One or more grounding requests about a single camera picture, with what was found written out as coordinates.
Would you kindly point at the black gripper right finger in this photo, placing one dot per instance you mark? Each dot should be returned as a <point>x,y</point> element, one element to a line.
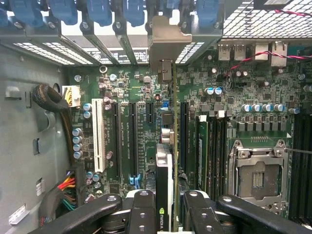
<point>203,214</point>

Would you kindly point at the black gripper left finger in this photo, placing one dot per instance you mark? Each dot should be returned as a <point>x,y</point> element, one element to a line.
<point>142,214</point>

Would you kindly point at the black RAM slot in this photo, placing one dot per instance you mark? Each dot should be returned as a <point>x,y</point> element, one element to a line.
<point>219,156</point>
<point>212,156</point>
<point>225,156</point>

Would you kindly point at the green RAM stick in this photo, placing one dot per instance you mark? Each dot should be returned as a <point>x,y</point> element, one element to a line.
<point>202,151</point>

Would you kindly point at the metal CPU socket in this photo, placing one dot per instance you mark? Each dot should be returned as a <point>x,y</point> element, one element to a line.
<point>258,175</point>

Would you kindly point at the long black expansion slot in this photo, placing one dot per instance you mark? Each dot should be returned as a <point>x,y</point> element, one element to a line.
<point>117,139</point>
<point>132,139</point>

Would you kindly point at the white PCI expansion slot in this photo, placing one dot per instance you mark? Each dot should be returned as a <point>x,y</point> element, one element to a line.
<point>98,134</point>

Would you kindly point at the short black expansion slot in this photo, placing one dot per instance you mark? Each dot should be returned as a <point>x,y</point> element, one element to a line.
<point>150,112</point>

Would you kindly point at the CPU socket locking lever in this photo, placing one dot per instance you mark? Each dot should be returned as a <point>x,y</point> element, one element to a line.
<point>299,151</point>

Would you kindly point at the green motherboard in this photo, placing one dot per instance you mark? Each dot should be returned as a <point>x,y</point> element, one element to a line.
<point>126,80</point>

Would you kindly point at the white power connector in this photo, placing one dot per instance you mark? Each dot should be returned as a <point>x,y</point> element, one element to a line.
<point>72,96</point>

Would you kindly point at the open PC case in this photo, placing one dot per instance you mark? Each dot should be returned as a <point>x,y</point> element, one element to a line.
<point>24,122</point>

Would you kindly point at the silver USB port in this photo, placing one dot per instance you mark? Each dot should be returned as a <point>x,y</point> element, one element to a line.
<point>239,52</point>
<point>224,52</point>

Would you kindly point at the metal slot cover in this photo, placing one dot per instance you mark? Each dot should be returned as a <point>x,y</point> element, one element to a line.
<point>97,46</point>
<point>54,34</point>
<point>125,48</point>

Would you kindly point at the silver network port block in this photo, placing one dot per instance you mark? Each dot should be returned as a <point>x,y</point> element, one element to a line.
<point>279,61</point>
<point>262,50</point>

